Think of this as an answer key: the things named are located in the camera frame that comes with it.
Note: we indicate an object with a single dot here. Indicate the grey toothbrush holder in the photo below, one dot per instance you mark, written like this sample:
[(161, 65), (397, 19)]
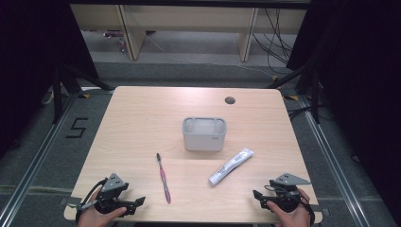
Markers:
[(204, 138)]

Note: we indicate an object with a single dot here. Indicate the small pink floor clutter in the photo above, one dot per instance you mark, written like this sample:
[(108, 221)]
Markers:
[(121, 44)]

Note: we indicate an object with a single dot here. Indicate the black metal stand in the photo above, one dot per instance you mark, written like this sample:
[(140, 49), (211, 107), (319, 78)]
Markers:
[(315, 94), (58, 91)]

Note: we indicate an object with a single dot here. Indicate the aluminium floor rail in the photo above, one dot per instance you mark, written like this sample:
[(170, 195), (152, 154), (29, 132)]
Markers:
[(38, 157), (334, 164)]

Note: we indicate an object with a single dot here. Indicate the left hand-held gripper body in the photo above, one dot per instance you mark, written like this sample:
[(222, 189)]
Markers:
[(114, 184)]

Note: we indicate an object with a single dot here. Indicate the white toothpaste tube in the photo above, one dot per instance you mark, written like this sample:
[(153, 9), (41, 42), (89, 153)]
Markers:
[(230, 166)]

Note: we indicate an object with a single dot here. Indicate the dark curtain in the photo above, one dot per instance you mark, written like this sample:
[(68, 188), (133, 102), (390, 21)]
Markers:
[(362, 78), (28, 63)]

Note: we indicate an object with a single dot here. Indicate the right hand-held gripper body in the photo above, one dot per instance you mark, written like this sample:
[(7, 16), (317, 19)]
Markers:
[(285, 192)]

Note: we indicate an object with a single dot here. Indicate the grey left gripper plug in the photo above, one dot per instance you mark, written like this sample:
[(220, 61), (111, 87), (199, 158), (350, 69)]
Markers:
[(85, 206)]

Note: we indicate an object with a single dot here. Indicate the person's right hand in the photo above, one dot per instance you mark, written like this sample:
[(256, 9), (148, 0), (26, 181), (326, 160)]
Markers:
[(294, 219)]

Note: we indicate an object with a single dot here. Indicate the person's left hand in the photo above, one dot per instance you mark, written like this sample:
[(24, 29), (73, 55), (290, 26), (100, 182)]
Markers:
[(94, 218)]

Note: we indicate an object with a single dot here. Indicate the pink toothbrush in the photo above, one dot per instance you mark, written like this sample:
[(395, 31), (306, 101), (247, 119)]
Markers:
[(164, 178)]

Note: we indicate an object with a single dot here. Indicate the yellow floor tape piece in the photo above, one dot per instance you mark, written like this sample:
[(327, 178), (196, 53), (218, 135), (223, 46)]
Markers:
[(293, 97), (85, 95)]

